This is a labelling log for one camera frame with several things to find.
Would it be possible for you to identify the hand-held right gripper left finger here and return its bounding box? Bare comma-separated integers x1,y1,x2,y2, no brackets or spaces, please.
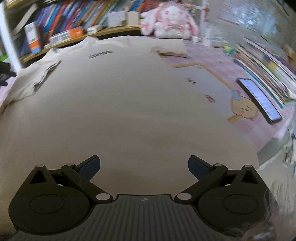
29,155,114,204

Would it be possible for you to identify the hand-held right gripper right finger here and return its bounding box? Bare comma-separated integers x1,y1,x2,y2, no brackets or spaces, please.
174,155,260,204

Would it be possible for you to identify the cream shirt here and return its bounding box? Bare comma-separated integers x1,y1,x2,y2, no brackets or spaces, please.
0,37,259,234

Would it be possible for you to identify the white wooden bookshelf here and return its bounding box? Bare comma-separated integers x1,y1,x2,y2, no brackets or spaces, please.
0,0,148,70

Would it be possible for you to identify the tall orange white box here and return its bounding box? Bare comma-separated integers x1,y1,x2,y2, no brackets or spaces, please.
24,22,43,55

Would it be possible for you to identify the long orange white box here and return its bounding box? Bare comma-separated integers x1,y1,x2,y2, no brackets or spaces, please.
48,27,84,45

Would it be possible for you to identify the black smartphone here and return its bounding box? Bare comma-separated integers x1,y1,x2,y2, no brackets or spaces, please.
236,78,282,124

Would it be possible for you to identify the pink checked cartoon desk mat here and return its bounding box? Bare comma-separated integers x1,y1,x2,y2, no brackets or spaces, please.
0,35,296,167

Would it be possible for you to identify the row of colourful books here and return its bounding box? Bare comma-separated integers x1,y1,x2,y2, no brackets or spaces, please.
9,0,148,56

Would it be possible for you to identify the fluffy grey cuff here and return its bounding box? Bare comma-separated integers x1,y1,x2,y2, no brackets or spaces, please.
240,188,296,241

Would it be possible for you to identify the flat stack of thin books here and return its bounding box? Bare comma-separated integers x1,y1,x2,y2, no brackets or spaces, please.
233,37,296,109

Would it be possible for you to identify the clear square note box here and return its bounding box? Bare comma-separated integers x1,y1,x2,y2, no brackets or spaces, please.
107,11,127,28

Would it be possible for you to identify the beige pen holder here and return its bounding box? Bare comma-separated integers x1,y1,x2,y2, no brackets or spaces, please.
127,11,141,26

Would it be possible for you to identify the pink white bunny plush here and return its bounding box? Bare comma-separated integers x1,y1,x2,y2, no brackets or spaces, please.
140,1,200,39

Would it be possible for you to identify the wall chart poster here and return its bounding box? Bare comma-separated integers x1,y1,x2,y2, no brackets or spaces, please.
217,0,292,35

